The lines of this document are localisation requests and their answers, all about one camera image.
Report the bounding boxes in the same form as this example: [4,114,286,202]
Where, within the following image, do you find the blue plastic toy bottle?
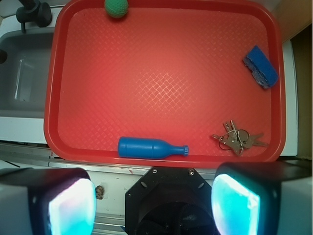
[117,137,189,160]

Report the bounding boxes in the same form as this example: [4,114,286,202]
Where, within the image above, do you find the grey toy faucet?
[16,0,52,33]

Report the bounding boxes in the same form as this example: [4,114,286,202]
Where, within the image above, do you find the small brown debris clump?
[95,185,105,200]

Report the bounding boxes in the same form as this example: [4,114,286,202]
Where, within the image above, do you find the silver keys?
[212,120,269,157]

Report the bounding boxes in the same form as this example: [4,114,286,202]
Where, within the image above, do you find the green textured ball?
[104,0,129,19]

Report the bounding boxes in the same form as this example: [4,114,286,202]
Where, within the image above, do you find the blue sponge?
[243,46,278,89]

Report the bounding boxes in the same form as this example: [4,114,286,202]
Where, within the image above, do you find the red plastic tray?
[44,0,286,168]

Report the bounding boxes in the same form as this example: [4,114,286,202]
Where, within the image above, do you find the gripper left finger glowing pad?
[0,168,96,235]

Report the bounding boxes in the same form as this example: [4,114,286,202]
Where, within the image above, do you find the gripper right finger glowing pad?
[211,162,313,235]

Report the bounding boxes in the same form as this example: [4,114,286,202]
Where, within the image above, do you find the grey toy sink basin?
[0,28,54,118]

